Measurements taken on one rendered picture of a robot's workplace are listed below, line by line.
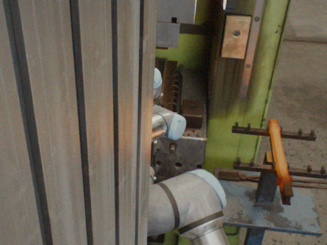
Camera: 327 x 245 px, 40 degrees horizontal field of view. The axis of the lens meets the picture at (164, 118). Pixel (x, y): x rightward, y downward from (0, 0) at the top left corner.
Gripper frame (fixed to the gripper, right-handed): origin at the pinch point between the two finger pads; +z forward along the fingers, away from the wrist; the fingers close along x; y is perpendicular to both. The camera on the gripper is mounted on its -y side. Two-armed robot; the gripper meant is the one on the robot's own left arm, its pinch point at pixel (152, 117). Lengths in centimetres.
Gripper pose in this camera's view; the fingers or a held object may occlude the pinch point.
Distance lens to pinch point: 170.0
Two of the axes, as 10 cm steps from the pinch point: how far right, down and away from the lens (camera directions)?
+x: 10.0, 0.8, -0.3
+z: -0.1, 4.2, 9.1
